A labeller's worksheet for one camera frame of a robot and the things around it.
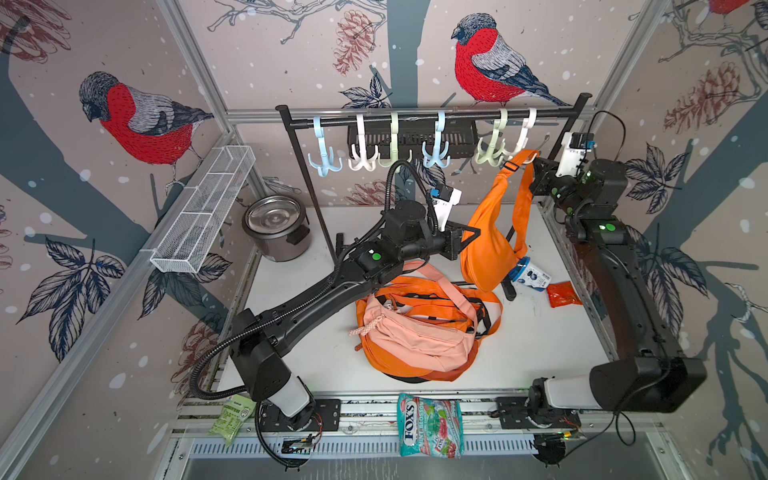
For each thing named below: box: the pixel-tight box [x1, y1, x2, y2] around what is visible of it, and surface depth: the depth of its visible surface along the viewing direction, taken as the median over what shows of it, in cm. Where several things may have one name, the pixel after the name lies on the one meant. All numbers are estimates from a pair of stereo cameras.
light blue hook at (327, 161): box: [307, 116, 343, 178], surface depth 67 cm
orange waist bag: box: [459, 150, 538, 293], surface depth 66 cm
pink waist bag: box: [349, 261, 477, 372], surface depth 79 cm
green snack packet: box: [208, 394, 256, 447], surface depth 74 cm
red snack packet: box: [546, 281, 583, 308], surface depth 95 cm
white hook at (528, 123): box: [508, 108, 537, 156], surface depth 66 cm
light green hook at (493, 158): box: [476, 108, 508, 167], surface depth 68 cm
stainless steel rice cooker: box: [242, 194, 311, 262], surface depth 100 cm
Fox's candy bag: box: [397, 393, 465, 459], surface depth 71 cm
